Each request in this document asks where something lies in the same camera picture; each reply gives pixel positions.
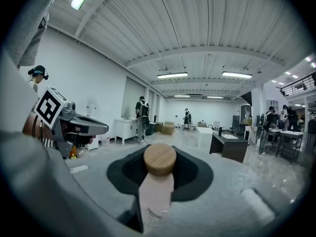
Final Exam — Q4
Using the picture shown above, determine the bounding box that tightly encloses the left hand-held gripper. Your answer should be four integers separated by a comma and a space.
34, 86, 110, 159

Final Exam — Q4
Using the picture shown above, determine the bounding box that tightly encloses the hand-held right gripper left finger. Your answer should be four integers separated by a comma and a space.
115, 196, 145, 234

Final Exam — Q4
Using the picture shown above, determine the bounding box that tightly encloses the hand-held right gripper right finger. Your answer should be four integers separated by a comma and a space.
239, 188, 277, 229

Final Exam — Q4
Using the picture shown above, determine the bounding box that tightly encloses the person's left forearm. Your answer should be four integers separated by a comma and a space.
22, 112, 54, 143

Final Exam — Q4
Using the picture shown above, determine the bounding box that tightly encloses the white low cabinet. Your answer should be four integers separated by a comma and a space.
85, 132, 100, 151

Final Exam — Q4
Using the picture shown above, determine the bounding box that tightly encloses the white vanity cabinet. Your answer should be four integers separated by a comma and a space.
114, 117, 139, 145

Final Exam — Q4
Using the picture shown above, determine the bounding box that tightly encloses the dark round bin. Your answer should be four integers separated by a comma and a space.
145, 122, 157, 136

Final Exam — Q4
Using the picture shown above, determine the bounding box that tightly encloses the dark wooden vanity cabinet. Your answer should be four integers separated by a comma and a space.
209, 131, 249, 164

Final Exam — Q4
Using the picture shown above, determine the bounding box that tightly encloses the black felt tray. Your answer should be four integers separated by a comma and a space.
106, 144, 214, 202

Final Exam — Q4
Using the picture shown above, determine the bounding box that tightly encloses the large cardboard box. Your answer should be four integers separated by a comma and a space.
160, 121, 175, 135

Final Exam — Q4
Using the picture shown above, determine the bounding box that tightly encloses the white top metal table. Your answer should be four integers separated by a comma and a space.
268, 128, 282, 155
276, 130, 304, 165

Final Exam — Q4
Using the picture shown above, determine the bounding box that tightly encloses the white bathtub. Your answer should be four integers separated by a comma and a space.
196, 126, 218, 148

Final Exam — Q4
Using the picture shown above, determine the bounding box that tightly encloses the person's grey shirt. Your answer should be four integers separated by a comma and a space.
3, 0, 59, 68

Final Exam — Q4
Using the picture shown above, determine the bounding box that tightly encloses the black balcony railing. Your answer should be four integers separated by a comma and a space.
280, 72, 316, 97

